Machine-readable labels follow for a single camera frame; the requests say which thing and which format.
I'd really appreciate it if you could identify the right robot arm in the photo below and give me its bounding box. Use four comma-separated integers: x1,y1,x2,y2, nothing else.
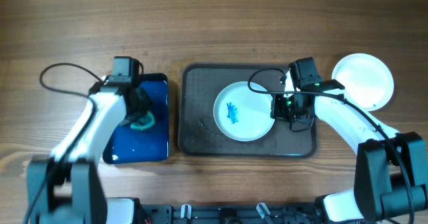
271,80,427,223

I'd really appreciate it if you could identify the dark brown serving tray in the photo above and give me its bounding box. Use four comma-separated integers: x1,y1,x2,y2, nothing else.
178,63,318,158

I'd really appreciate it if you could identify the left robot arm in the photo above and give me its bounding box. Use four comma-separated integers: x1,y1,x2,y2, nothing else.
23,77,151,223

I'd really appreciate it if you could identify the blue water basin tray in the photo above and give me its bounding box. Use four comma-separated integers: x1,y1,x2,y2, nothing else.
102,73,169,164

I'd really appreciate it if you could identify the white plate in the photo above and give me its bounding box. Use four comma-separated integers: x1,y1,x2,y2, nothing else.
332,53,395,111
213,82,275,142

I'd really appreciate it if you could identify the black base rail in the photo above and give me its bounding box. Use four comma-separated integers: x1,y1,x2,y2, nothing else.
136,203,331,224

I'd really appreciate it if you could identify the green yellow sponge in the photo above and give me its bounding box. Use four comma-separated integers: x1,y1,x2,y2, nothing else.
130,111,156,131

